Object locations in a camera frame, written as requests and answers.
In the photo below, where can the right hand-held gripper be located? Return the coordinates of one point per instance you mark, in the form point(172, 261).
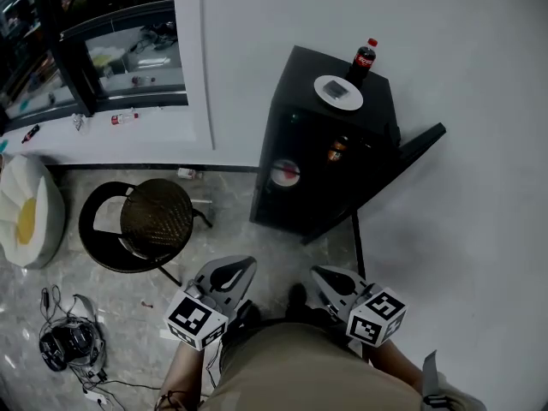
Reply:
point(377, 319)

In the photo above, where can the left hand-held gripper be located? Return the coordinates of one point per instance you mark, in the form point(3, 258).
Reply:
point(192, 319)

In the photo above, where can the white round plate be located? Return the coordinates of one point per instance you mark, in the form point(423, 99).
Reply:
point(353, 102)
point(277, 179)

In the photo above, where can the black mini fridge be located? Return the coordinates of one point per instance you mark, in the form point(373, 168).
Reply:
point(308, 71)

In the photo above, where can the person's left forearm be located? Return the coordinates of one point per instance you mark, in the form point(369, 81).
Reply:
point(180, 371)

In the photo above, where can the person's right forearm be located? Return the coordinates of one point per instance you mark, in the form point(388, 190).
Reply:
point(398, 366)

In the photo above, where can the person's black trousers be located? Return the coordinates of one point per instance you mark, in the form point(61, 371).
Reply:
point(233, 336)

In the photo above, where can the person's beige shirt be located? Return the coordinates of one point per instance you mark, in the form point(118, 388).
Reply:
point(299, 371)

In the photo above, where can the black wicker chair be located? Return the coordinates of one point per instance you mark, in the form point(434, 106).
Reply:
point(154, 216)

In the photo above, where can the small white and red carton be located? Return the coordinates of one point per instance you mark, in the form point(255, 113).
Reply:
point(186, 173)

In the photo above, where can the red watermelon slice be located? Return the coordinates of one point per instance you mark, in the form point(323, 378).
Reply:
point(291, 169)

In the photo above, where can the orange drink bottle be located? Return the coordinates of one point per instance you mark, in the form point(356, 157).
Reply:
point(338, 152)

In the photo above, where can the white power strip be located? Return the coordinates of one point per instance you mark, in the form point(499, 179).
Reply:
point(97, 397)

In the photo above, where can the white flower-shaped cushion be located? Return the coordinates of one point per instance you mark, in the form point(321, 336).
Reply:
point(47, 229)

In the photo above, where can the clear bottle with red label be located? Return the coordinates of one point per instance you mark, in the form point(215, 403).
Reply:
point(122, 119)

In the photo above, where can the crumpled clear plastic bottle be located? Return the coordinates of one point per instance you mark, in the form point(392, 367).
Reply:
point(80, 122)

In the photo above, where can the cola bottle with red cap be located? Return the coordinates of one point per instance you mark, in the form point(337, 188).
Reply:
point(364, 60)

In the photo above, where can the small dark bottle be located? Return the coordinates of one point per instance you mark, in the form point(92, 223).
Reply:
point(30, 134)

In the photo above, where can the small teal object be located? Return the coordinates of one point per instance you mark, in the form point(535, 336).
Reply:
point(3, 146)

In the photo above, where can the black window frame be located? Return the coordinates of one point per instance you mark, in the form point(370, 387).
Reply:
point(77, 79)

